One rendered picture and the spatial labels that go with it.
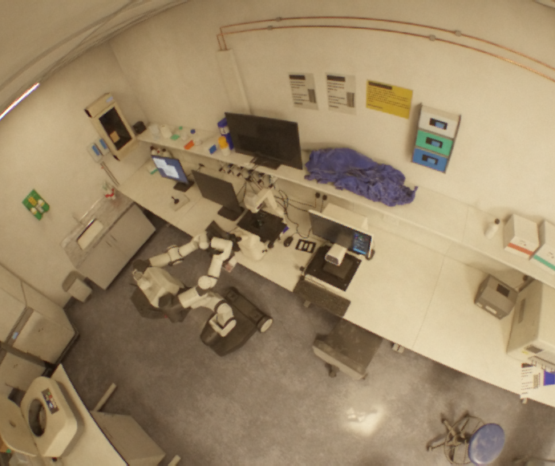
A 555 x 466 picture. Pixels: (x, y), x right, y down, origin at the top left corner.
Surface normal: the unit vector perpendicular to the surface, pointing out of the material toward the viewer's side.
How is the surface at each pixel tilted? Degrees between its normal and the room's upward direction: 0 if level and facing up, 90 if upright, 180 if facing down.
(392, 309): 0
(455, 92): 90
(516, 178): 90
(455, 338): 0
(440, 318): 0
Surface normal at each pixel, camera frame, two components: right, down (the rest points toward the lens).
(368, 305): -0.18, -0.59
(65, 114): 0.81, 0.36
